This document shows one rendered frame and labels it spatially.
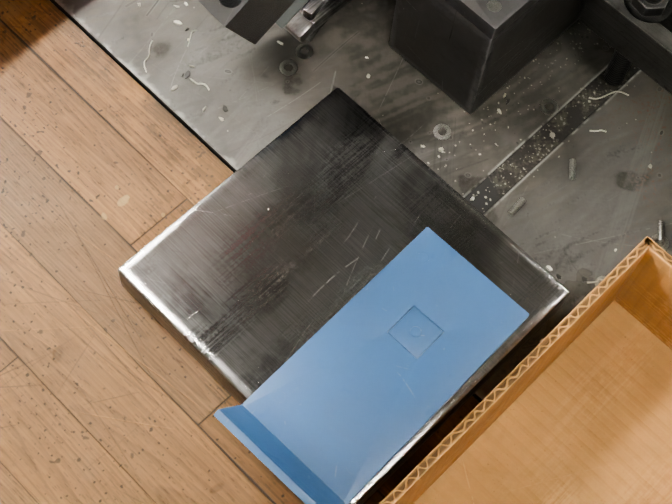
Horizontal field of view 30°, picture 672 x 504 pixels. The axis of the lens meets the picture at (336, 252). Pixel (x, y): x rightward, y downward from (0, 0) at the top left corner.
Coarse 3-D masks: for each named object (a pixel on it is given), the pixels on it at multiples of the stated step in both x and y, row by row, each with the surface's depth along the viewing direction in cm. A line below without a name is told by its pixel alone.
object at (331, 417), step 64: (448, 256) 65; (384, 320) 63; (448, 320) 63; (512, 320) 63; (320, 384) 61; (384, 384) 62; (448, 384) 62; (256, 448) 57; (320, 448) 60; (384, 448) 60
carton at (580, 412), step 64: (640, 256) 60; (576, 320) 59; (640, 320) 66; (512, 384) 57; (576, 384) 64; (640, 384) 64; (448, 448) 56; (512, 448) 62; (576, 448) 63; (640, 448) 63
